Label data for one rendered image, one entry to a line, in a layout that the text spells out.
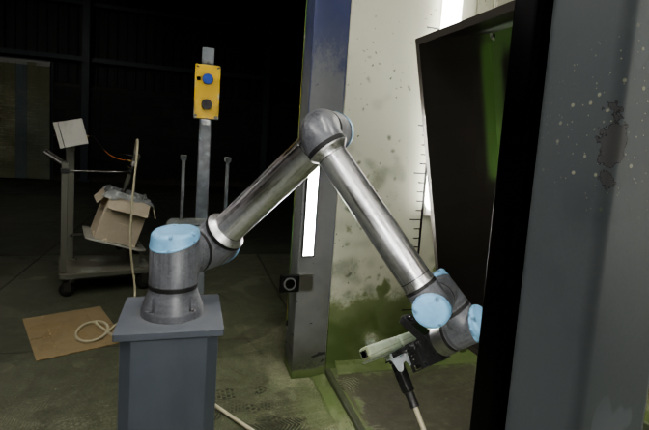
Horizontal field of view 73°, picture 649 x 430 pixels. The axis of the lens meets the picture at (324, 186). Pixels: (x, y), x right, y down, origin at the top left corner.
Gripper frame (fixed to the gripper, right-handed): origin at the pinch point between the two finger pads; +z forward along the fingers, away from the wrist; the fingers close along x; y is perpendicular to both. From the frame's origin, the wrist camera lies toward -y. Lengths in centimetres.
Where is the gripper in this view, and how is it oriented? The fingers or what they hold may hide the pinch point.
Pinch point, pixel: (392, 355)
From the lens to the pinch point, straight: 155.1
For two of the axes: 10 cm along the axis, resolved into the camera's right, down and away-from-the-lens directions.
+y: 3.6, 8.3, -4.2
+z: -5.5, 5.5, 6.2
